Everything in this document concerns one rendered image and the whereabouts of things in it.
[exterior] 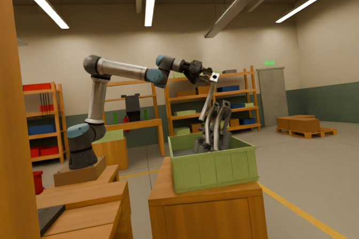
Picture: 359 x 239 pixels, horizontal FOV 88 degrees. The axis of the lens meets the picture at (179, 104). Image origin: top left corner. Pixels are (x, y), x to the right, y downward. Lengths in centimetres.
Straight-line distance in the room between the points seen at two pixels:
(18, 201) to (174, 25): 675
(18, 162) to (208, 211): 82
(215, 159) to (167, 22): 623
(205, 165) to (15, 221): 77
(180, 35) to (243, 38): 236
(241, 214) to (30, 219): 85
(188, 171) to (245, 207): 29
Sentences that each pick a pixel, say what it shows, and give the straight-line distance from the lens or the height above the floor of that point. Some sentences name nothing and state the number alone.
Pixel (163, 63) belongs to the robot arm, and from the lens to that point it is 112.
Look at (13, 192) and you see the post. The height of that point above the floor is 113.
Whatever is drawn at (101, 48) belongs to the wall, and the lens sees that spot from 658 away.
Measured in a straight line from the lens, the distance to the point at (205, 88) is 606.
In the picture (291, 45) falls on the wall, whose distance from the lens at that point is 880.
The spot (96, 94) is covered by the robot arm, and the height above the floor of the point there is 133.
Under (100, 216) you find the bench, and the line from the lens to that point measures 74.
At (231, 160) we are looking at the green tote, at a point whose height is 91.
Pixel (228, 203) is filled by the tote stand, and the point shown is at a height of 74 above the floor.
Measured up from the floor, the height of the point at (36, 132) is 90.
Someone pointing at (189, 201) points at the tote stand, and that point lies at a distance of 96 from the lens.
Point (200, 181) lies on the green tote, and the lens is 97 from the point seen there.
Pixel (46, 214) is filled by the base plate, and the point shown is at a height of 90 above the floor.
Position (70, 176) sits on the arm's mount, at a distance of 122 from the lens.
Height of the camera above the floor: 121
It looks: level
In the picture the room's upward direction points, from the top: 7 degrees counter-clockwise
